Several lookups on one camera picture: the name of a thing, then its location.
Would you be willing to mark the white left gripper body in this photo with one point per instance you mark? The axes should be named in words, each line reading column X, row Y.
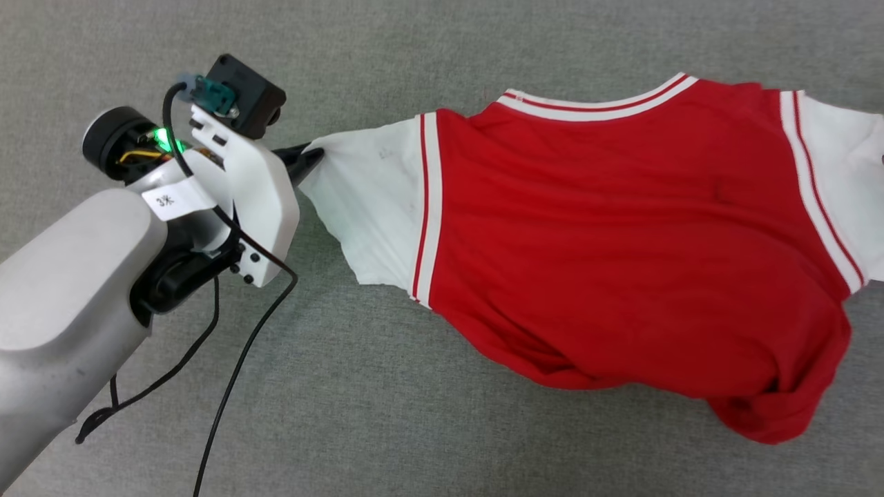
column 266, row 207

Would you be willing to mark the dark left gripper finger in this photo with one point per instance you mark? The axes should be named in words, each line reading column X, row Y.
column 304, row 164

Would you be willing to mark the red and white jersey shirt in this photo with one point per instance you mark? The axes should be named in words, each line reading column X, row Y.
column 621, row 241

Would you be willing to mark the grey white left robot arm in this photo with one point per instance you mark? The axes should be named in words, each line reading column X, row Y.
column 62, row 297

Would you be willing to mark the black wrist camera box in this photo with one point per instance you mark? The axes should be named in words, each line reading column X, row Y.
column 252, row 96

